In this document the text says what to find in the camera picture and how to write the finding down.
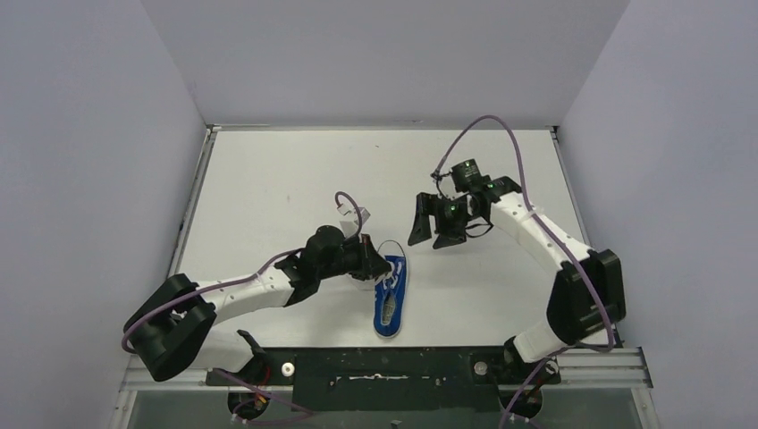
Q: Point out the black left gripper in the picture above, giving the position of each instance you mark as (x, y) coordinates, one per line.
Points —
(367, 263)

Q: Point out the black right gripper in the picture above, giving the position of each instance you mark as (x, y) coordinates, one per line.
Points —
(429, 205)

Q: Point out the blue canvas sneaker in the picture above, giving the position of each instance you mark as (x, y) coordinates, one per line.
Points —
(390, 290)

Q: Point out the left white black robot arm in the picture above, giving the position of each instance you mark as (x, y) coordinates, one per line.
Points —
(175, 328)

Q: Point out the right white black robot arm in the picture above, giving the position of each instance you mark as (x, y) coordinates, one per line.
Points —
(586, 296)

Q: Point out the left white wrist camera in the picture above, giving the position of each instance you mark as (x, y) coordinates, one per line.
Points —
(349, 221)

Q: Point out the aluminium frame rail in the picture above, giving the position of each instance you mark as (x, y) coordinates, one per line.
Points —
(438, 366)

